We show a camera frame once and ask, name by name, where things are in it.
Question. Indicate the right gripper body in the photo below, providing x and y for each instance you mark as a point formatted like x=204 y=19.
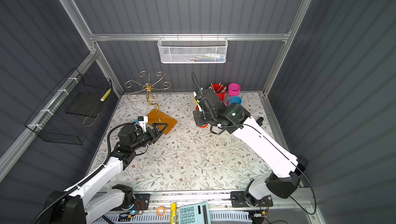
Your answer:
x=200 y=118

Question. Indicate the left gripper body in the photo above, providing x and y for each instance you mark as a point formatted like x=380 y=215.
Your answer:
x=143 y=140

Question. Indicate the gold rack with wooden base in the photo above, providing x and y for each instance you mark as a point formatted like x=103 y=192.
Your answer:
x=156 y=115

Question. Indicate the red-orange wine glass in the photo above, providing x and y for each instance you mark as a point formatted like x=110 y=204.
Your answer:
x=204 y=126

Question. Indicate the blue wine glass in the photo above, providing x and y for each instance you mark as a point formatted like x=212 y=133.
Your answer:
x=234 y=99

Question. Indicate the pink wine glass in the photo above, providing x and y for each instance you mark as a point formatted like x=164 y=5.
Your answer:
x=234 y=89

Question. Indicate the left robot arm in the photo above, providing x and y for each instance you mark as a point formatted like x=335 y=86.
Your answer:
x=78 y=204

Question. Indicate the red pen cup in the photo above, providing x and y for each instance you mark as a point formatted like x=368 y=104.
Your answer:
x=219 y=90

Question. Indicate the black stapler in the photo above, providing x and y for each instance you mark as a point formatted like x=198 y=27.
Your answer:
x=260 y=121

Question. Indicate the yellow marker in basket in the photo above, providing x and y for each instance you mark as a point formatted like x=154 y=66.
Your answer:
x=105 y=95

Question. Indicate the orange rubber band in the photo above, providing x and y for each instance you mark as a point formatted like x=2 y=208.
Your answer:
x=161 y=211

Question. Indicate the yellow glue stick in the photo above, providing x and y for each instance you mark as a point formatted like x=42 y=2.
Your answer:
x=173 y=213

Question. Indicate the calculator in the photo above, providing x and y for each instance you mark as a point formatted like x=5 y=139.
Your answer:
x=194 y=214

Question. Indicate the white wire mesh basket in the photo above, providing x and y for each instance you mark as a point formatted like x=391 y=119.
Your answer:
x=192 y=51

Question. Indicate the black wire basket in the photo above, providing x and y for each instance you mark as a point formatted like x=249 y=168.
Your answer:
x=68 y=116

